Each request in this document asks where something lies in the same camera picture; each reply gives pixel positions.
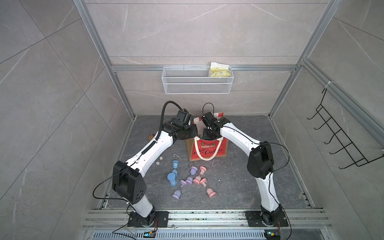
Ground pink hourglass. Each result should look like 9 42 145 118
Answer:
207 188 216 198
199 166 207 176

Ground black wire hook rack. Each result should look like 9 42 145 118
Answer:
307 88 384 170

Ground pink hourglass front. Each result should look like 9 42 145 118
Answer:
207 188 216 198

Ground white wire mesh basket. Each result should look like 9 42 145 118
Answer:
162 67 234 95

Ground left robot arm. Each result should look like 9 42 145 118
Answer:
108 101 198 226

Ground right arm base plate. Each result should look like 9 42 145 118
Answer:
245 209 289 227

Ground pink hourglass middle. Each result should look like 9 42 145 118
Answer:
199 166 207 176

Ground white fluffy plush toy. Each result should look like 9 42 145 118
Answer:
156 156 164 166

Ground red canvas jute bag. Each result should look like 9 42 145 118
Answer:
186 117 229 162

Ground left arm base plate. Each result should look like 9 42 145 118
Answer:
127 211 169 228

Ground large blue hourglass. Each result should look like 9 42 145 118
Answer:
167 173 178 187

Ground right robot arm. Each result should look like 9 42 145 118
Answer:
202 112 288 227

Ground yellow packet in basket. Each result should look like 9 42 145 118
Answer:
209 62 232 78

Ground small purple hourglass left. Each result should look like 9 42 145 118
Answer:
180 180 188 187

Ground blue hourglass left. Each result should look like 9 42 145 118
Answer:
172 160 180 177

